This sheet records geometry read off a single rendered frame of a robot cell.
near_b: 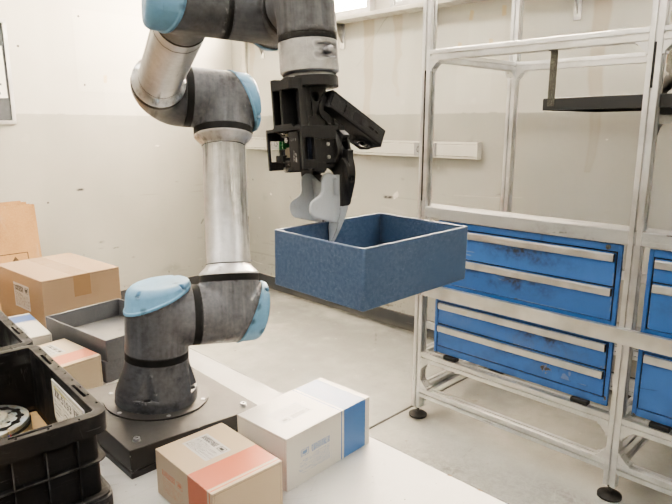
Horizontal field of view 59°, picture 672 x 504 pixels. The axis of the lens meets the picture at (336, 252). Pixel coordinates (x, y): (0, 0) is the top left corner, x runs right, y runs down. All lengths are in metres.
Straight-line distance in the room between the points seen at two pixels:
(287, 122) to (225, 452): 0.50
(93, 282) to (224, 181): 0.73
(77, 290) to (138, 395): 0.68
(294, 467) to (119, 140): 3.62
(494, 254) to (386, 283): 1.67
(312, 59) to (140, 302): 0.56
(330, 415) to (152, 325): 0.35
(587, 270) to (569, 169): 1.01
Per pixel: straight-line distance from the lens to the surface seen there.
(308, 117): 0.76
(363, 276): 0.64
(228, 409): 1.17
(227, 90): 1.20
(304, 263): 0.70
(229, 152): 1.18
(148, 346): 1.12
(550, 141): 3.14
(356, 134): 0.82
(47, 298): 1.75
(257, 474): 0.91
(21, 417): 0.96
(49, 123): 4.23
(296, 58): 0.76
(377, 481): 1.03
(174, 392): 1.15
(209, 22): 0.84
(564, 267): 2.20
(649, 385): 2.21
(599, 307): 2.19
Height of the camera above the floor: 1.26
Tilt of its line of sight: 12 degrees down
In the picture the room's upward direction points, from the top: straight up
